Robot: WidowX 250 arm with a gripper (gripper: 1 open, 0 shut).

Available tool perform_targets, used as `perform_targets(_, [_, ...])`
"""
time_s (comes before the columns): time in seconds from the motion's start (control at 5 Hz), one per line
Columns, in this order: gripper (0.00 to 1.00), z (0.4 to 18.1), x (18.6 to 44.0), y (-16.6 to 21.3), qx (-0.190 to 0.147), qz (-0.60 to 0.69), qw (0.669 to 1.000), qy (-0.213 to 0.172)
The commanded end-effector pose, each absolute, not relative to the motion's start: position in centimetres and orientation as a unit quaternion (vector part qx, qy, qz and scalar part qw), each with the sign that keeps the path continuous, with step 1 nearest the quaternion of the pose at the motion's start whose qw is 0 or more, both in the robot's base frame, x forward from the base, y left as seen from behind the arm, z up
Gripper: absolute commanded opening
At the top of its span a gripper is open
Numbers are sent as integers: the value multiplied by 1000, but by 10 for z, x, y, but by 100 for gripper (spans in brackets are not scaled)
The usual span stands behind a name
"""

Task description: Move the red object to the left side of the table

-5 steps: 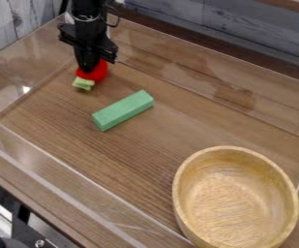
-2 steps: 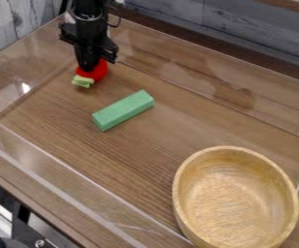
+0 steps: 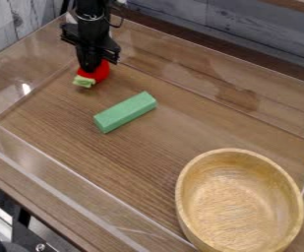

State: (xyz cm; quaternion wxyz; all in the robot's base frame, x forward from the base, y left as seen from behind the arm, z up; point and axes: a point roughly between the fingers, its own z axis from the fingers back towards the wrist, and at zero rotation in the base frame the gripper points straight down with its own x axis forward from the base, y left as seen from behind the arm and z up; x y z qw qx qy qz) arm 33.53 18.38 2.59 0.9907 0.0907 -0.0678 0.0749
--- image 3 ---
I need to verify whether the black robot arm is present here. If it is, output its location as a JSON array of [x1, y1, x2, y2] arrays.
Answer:
[[60, 0, 120, 73]]

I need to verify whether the black device with knob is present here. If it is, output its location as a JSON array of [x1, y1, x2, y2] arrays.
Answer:
[[0, 229, 59, 252]]

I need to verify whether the red plush strawberry toy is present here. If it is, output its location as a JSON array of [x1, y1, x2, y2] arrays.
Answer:
[[72, 59, 110, 88]]

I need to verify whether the wooden bowl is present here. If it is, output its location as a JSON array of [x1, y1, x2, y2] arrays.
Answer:
[[175, 148, 304, 252]]

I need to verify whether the green foam block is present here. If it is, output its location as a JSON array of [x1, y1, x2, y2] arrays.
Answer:
[[94, 92, 157, 134]]

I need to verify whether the clear acrylic enclosure wall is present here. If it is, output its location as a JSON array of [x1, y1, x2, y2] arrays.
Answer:
[[0, 22, 304, 252]]

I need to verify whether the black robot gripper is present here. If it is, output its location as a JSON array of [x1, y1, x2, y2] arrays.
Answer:
[[60, 18, 120, 73]]

